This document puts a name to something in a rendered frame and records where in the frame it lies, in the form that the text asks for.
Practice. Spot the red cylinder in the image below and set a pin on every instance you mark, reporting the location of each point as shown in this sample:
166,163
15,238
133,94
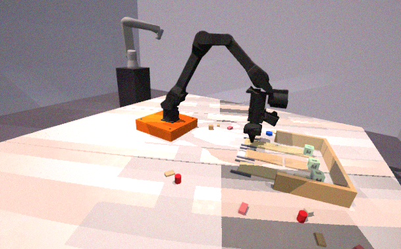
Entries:
177,178
301,216

